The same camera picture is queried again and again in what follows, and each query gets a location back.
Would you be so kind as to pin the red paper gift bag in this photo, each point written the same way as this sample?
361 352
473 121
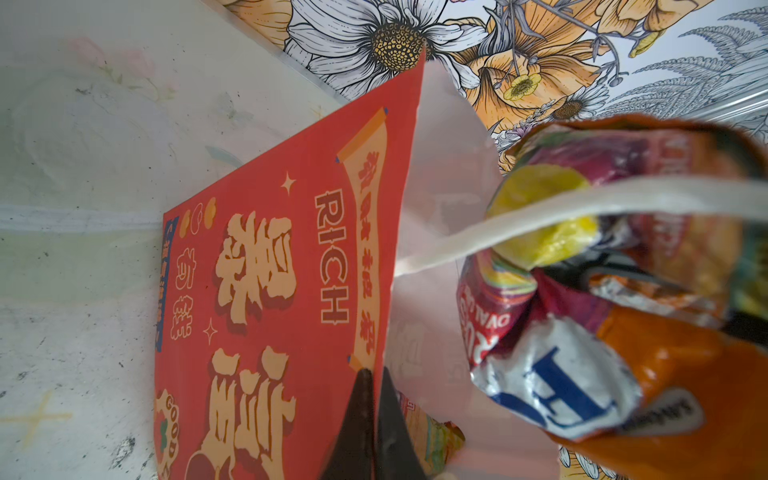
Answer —
341 249

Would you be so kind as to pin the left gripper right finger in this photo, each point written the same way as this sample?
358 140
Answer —
395 455

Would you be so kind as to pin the orange snack packet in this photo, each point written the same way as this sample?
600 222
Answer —
435 443
636 341

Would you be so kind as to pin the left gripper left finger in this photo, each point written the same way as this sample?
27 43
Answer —
352 456

